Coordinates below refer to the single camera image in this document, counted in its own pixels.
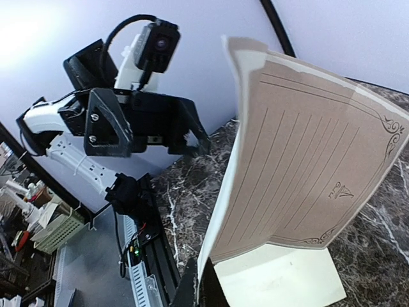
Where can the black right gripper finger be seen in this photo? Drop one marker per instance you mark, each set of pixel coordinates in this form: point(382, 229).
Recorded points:
point(192, 292)

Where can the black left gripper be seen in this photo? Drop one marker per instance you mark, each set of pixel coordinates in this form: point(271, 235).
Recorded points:
point(120, 123)

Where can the cream paper envelope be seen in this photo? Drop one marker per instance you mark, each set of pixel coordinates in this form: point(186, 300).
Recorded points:
point(277, 276)

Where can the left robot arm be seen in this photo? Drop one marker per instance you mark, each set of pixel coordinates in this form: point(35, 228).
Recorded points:
point(47, 134)

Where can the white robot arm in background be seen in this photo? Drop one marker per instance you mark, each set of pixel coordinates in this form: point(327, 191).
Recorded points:
point(31, 213)

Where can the white slotted cable duct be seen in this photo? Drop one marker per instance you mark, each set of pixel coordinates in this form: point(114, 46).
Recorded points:
point(137, 272)

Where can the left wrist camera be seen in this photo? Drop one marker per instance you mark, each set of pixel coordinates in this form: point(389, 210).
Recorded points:
point(156, 46)

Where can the left black frame post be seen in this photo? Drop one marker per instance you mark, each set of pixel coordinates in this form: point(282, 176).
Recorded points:
point(278, 27)

